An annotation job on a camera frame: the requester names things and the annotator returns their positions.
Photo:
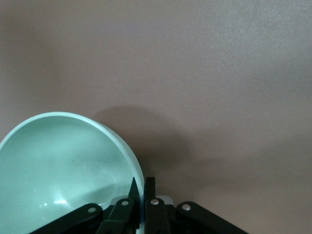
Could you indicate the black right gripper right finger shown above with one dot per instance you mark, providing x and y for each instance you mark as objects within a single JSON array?
[{"x": 156, "y": 214}]

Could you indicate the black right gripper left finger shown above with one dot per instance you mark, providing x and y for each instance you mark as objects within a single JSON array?
[{"x": 119, "y": 212}]

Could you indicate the light green bowl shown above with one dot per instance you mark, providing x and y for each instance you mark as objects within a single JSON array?
[{"x": 61, "y": 165}]

